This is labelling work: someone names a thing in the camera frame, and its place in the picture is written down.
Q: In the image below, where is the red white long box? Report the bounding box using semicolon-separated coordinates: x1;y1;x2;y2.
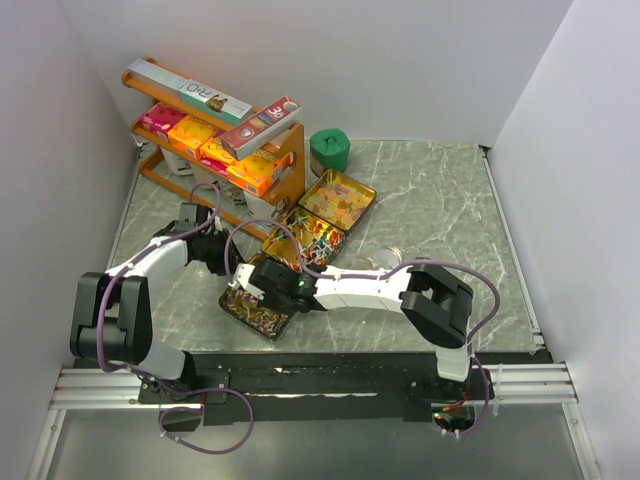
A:
220;96;302;161

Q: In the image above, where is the white teal cat box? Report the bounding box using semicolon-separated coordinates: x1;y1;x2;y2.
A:
178;79;254;126

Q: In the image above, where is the orange snack box right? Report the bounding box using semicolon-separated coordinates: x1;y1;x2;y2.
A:
227;152;292;197

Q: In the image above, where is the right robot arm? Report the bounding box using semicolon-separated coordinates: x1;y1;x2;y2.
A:
234;259;474;399

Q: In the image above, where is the orange snack box left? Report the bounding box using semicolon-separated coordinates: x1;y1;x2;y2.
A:
168;115;217;159

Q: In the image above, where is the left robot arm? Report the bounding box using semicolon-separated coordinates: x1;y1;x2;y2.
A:
69;202;243;402

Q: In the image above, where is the tin of pastel candies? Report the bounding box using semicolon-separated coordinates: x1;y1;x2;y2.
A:
298;169;376;236

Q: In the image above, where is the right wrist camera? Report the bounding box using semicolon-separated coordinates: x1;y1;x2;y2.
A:
229;263;264;300

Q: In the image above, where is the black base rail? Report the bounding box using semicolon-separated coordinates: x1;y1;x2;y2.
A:
138;352;495;426

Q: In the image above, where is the grey long box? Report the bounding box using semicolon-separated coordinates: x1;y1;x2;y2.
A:
127;58;188;99

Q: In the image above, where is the yellow pink snack box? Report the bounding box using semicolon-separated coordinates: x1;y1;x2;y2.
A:
199;137;236;174

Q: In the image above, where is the clear plastic cup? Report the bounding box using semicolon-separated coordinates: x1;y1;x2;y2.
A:
350;256;379;270

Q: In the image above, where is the tin of round lollipops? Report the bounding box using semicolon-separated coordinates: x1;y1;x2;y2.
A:
261;207;346;272

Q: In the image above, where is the tin of swirl lollipops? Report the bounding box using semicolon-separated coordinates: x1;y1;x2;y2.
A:
218;287;295;342

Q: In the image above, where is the orange snack box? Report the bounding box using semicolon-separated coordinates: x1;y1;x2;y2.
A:
227;152;292;197
168;115;217;159

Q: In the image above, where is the orange wooden shelf rack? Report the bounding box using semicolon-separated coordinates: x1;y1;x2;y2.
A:
122;58;305;214

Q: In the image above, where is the clear round lid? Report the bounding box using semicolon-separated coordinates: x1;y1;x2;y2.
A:
371;247;403;270

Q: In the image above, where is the green covered jar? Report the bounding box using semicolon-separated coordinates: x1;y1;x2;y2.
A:
309;128;351;177

